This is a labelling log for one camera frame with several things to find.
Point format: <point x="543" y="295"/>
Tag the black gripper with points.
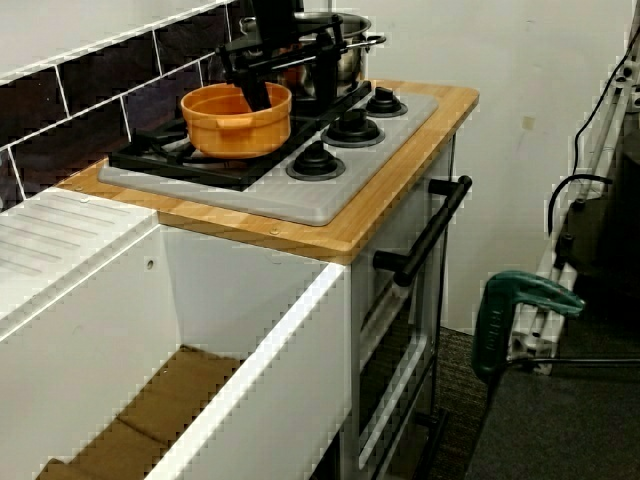
<point x="277" y="22"/>

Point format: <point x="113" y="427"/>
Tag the orange plastic pot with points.
<point x="235" y="132"/>

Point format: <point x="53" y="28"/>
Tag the black burner grate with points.
<point x="350" y="100"/>
<point x="175" y="172"/>

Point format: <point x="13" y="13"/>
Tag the stainless steel pot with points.
<point x="352" y="65"/>

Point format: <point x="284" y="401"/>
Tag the black stove knob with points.
<point x="315" y="162"/>
<point x="352" y="127"/>
<point x="385" y="102"/>

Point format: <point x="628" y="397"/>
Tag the grey toy stove panel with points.
<point x="310" y="200"/>

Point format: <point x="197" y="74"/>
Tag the dark tile backsplash panel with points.
<point x="100" y="75"/>

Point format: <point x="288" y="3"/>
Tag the white toy kitchen cabinet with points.
<point x="356" y="325"/>

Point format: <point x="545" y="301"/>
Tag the white toy sink basin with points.
<point x="250" y="400"/>

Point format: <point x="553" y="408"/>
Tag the brown cardboard sheet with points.
<point x="165" y="400"/>

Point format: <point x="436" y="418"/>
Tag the black equipment box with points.
<point x="615" y="225"/>

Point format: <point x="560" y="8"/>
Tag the silver aluminium frame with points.
<point x="530" y="345"/>

